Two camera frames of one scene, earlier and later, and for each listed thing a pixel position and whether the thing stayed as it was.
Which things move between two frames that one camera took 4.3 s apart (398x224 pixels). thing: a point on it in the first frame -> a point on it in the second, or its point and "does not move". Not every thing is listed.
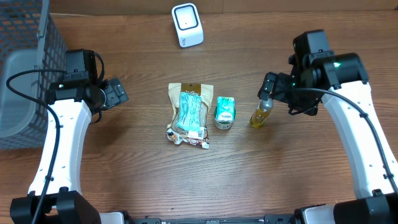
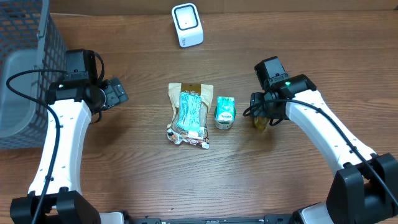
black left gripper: x=115 y=90 does not move
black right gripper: x=281 y=84 -> x=261 y=111
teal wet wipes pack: x=189 y=117 does not move
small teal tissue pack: x=225 y=111 does not move
